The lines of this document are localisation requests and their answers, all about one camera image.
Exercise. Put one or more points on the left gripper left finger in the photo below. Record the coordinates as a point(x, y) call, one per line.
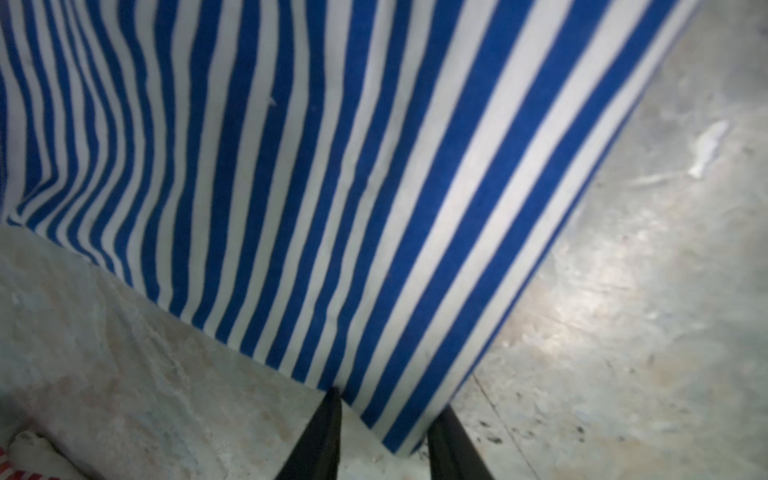
point(317, 453)

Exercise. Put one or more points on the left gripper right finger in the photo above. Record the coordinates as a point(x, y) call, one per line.
point(452, 455)

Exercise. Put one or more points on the blue white striped tank top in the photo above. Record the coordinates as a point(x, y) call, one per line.
point(353, 193)

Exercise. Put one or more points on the red white striped tank top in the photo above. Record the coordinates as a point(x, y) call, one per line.
point(33, 456)

